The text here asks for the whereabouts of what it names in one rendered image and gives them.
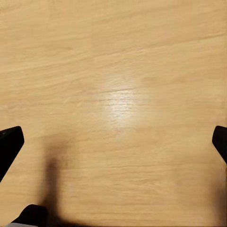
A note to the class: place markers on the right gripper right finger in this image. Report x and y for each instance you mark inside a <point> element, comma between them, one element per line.
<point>219,140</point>

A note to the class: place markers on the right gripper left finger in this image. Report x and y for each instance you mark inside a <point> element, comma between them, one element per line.
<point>11,141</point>

